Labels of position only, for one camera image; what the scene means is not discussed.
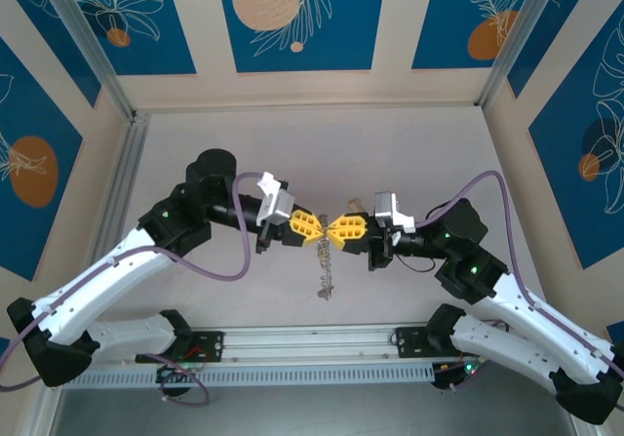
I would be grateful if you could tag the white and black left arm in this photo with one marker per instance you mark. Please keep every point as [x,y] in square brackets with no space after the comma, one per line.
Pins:
[97,280]

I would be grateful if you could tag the aluminium side rail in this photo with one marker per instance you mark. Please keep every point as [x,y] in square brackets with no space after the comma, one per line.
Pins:
[585,426]
[127,163]

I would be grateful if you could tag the aluminium frame post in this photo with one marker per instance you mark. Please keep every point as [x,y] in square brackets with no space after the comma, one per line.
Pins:
[517,36]
[88,51]

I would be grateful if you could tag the black base electronics board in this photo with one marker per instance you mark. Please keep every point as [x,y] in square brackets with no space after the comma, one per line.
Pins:
[453,375]
[175,375]

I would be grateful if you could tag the metal strip with key rings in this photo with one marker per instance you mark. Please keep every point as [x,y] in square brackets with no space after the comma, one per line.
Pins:
[325,260]

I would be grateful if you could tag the aluminium arm base rail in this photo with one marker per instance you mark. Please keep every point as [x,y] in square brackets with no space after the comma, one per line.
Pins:
[312,343]

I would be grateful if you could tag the thin aluminium frame beam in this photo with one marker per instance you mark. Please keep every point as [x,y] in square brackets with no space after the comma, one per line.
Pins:
[312,108]

